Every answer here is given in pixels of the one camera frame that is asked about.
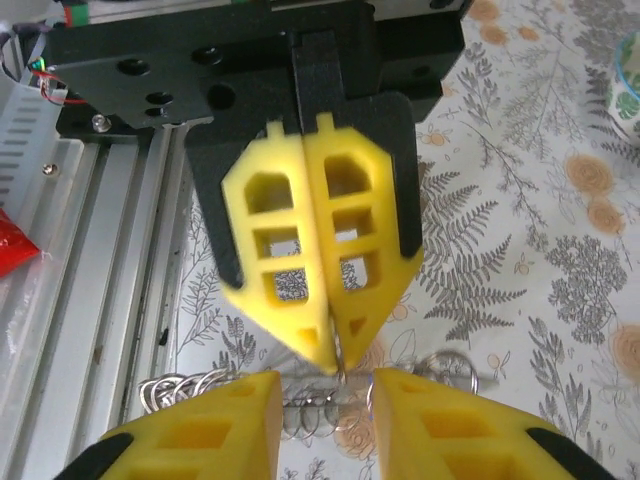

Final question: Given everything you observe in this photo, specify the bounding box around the slotted metal strip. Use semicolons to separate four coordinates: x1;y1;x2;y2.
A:
0;82;70;207

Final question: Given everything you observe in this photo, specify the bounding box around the red snack packet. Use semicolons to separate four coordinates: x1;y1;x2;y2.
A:
0;207;42;279

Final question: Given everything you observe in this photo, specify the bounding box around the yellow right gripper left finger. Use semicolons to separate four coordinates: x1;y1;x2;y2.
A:
57;369;286;480

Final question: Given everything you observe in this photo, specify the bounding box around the silver key ring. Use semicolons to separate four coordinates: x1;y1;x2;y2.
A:
138;375;174;412
324;398;362;437
333;339;350;384
418;348;482;397

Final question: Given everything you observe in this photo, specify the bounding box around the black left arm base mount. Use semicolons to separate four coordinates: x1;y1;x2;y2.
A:
47;19;216;136

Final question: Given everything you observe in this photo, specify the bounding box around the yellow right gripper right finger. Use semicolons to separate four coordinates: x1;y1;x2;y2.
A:
372;368;621;480

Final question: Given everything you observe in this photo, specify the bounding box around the aluminium mounting rail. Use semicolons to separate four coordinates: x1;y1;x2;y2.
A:
0;119;211;480

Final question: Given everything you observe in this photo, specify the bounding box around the leaf pattern bowl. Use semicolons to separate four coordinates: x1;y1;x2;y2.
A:
606;29;640;140

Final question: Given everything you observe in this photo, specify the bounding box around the floral tablecloth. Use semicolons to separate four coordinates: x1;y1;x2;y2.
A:
164;0;640;480

